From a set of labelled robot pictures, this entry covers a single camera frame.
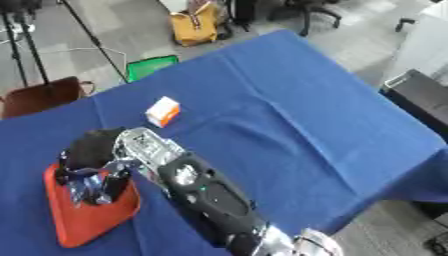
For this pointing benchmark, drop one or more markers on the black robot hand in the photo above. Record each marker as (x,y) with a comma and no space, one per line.
(90,150)

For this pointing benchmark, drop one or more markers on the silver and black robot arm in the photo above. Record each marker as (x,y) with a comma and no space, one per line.
(216,196)

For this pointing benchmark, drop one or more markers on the white and orange small box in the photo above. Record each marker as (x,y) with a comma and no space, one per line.
(163,111)

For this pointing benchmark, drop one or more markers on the green open box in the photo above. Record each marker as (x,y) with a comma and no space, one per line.
(149,66)

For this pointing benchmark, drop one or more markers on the brown chair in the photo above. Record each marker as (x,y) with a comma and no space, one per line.
(41,96)

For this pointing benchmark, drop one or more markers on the orange plastic tray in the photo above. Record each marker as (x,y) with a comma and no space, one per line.
(87,223)

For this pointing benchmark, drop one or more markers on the black tripod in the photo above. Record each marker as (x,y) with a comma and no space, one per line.
(93,41)

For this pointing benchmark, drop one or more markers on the yellow bag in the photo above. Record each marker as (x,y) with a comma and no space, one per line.
(193,26)

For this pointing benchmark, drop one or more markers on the black bag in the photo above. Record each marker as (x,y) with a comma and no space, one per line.
(242,11)

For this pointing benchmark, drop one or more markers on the black office chair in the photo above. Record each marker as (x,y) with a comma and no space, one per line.
(306,11)

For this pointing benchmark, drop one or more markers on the black chair wheel base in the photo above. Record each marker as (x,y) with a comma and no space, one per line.
(403,23)

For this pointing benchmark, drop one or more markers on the white cabinet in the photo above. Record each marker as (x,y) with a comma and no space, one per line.
(426,43)

